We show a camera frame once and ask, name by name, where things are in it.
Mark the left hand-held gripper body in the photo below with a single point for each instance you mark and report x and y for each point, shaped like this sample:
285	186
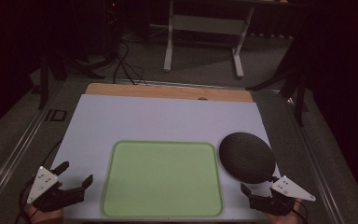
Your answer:
43	183

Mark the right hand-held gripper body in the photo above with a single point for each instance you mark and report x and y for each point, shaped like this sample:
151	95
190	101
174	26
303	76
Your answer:
289	189

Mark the dark round bowl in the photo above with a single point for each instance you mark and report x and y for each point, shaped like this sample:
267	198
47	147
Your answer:
247	157

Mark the person's right hand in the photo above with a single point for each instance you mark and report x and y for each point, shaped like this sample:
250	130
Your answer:
281	219

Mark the person's left hand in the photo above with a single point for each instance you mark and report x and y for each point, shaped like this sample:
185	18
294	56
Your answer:
45	216

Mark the light green tray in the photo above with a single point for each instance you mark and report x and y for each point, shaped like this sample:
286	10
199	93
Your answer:
163	179

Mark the black stand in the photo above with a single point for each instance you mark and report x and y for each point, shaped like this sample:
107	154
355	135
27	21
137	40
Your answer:
298	93
45	81

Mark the white table sheet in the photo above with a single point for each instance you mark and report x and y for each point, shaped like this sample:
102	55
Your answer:
155	119

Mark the black computer tower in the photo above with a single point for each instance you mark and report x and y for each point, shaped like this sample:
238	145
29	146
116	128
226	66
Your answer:
112	25

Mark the metal floor rail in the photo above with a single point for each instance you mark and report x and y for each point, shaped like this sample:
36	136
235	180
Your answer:
313	161
18	146

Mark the black floor bracket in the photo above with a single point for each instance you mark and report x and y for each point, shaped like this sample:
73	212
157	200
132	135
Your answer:
56	115

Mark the white metal desk frame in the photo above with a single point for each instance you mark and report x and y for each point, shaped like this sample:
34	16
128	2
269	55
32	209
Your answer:
205	25

